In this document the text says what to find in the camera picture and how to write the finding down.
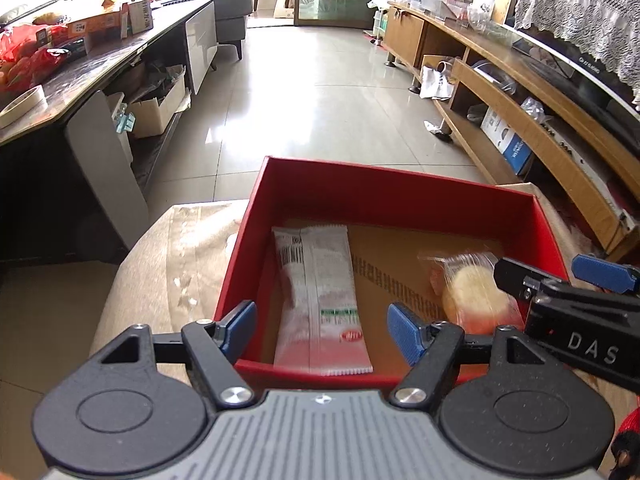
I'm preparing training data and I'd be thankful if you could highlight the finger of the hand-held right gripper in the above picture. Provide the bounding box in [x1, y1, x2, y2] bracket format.
[494, 256, 551, 303]
[571, 254, 640, 295]

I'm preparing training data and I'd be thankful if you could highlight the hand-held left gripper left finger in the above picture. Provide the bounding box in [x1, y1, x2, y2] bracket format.
[87, 300, 258, 408]

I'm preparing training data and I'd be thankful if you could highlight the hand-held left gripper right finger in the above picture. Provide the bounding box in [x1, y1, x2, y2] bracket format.
[387, 302, 556, 411]

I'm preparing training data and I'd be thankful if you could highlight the round yellow cake packet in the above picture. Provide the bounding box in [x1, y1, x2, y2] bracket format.
[417, 251, 528, 336]

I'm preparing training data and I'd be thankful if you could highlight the long white snack packet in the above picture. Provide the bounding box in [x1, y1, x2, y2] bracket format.
[271, 225, 374, 376]

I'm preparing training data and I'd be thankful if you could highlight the red cardboard box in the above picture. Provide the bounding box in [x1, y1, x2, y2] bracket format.
[214, 156, 571, 391]

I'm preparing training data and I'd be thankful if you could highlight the long white set-top box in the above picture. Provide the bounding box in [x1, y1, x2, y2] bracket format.
[520, 105, 628, 223]

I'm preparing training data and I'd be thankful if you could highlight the blue and white box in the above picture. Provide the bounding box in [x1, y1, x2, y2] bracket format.
[480, 107, 534, 176]

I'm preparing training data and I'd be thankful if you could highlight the wooden television cabinet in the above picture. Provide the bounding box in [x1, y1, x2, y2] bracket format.
[382, 0, 640, 263]

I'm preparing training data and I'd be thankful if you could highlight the black television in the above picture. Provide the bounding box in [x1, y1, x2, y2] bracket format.
[507, 27, 640, 158]

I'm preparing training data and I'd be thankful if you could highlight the white paper bag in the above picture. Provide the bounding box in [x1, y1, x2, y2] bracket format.
[419, 55, 463, 100]

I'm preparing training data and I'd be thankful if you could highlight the open brown cardboard box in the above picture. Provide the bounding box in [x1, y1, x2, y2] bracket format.
[127, 76, 189, 139]

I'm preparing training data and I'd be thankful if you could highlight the white lace cloth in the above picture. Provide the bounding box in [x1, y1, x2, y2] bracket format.
[514, 0, 640, 97]

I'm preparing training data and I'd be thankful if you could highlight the grey sofa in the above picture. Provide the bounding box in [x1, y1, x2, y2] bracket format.
[162, 0, 253, 61]

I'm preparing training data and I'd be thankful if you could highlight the white round roll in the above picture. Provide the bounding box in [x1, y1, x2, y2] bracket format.
[0, 85, 48, 129]

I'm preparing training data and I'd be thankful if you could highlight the small white carton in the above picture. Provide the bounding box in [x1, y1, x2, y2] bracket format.
[127, 0, 154, 36]

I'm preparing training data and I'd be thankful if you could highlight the flat orange box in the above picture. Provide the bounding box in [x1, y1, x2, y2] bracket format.
[65, 7, 129, 39]

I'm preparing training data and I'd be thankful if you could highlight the red plastic bag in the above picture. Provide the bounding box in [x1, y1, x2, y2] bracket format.
[0, 25, 68, 93]

